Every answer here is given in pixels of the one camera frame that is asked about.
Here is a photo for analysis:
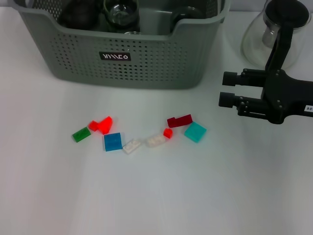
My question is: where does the blue toy brick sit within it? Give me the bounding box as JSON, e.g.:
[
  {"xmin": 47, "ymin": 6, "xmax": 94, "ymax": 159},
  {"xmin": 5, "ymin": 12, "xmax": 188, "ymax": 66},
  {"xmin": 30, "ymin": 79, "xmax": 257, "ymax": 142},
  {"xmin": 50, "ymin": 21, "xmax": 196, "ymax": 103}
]
[{"xmin": 104, "ymin": 132, "xmax": 123, "ymax": 152}]

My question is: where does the glass teapot black handle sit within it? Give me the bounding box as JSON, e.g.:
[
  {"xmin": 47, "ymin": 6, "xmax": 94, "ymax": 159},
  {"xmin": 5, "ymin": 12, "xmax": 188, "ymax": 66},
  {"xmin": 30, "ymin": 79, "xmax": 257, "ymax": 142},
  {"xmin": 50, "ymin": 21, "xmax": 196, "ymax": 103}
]
[{"xmin": 241, "ymin": 0, "xmax": 311, "ymax": 73}]

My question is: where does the dark red toy brick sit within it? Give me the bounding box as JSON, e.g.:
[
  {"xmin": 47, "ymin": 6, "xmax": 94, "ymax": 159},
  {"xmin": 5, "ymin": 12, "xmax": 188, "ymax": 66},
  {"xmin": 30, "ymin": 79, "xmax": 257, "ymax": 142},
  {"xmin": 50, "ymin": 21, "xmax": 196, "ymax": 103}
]
[{"xmin": 167, "ymin": 114, "xmax": 193, "ymax": 128}]

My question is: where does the green toy brick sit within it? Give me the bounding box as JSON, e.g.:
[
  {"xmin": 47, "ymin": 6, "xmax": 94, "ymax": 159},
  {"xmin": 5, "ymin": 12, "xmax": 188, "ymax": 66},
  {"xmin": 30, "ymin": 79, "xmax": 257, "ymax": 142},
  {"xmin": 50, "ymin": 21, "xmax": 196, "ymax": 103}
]
[{"xmin": 72, "ymin": 126, "xmax": 91, "ymax": 142}]

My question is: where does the red wedge toy brick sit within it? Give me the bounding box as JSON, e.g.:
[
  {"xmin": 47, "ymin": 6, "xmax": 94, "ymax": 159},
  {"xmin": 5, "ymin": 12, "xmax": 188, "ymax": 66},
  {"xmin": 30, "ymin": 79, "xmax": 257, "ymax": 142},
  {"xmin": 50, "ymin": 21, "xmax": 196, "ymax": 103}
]
[{"xmin": 96, "ymin": 116, "xmax": 114, "ymax": 135}]

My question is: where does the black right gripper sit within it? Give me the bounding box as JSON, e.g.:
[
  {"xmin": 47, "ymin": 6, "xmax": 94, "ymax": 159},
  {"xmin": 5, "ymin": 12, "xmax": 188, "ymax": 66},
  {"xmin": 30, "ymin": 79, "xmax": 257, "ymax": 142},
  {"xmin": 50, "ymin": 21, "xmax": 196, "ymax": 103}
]
[{"xmin": 218, "ymin": 68, "xmax": 313, "ymax": 125}]

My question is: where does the teal square toy brick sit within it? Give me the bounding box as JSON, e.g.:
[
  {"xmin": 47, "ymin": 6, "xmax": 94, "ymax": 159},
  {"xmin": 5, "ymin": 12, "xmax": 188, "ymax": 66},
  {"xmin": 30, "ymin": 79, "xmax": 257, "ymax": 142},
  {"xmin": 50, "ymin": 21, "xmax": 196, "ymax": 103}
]
[{"xmin": 184, "ymin": 121, "xmax": 207, "ymax": 143}]

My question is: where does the white toy brick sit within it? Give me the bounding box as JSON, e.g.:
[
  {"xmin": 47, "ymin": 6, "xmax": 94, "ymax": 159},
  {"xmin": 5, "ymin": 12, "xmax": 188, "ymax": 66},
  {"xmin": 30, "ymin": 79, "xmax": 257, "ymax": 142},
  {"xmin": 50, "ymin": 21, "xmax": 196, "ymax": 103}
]
[
  {"xmin": 123, "ymin": 139, "xmax": 142, "ymax": 155},
  {"xmin": 146, "ymin": 133, "xmax": 164, "ymax": 148}
]

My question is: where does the dark clay teapot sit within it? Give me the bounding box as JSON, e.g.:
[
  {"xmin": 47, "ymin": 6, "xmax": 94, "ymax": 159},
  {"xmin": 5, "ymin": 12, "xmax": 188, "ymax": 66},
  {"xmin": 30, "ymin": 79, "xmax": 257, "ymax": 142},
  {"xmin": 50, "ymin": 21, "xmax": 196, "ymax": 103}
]
[{"xmin": 58, "ymin": 0, "xmax": 104, "ymax": 31}]

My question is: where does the grey perforated storage bin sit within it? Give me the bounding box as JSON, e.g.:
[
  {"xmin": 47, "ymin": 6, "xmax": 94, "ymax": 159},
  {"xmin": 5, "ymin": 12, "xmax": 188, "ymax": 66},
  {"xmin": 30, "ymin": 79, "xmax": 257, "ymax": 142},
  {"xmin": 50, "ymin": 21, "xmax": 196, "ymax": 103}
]
[{"xmin": 14, "ymin": 0, "xmax": 232, "ymax": 90}]

